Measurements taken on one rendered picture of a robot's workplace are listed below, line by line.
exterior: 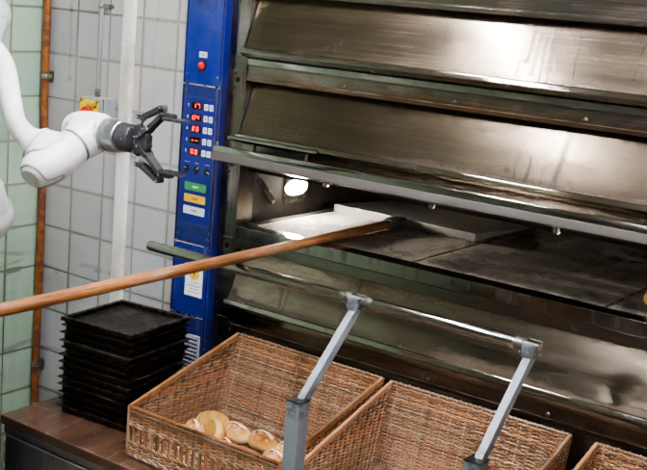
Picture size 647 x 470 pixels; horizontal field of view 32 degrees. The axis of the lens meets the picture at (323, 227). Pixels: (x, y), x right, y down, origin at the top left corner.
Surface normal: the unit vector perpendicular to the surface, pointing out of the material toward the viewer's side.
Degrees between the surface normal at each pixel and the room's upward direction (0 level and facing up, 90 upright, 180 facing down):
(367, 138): 70
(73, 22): 90
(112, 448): 0
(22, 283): 90
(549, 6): 90
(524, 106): 90
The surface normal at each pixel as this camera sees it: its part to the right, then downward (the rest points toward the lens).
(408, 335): -0.51, -0.22
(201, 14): -0.58, 0.11
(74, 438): 0.08, -0.98
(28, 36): 0.81, 0.18
